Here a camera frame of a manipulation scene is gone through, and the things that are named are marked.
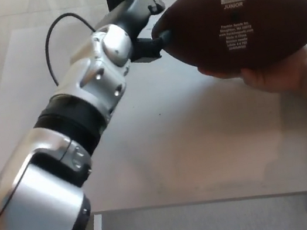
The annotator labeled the person's bare hand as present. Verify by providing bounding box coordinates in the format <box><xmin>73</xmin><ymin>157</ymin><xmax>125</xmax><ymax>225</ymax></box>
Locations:
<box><xmin>196</xmin><ymin>45</ymin><xmax>307</xmax><ymax>109</ymax></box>

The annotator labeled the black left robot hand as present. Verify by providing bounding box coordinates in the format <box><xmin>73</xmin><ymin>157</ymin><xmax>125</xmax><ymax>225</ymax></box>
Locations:
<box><xmin>90</xmin><ymin>0</ymin><xmax>177</xmax><ymax>73</ymax></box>

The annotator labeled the brown junior football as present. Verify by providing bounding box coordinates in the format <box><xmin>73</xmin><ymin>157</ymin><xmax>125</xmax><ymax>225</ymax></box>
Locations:
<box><xmin>146</xmin><ymin>0</ymin><xmax>307</xmax><ymax>89</ymax></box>

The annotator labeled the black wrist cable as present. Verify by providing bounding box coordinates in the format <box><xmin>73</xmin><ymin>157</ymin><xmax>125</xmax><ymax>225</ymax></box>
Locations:
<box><xmin>39</xmin><ymin>8</ymin><xmax>105</xmax><ymax>87</ymax></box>

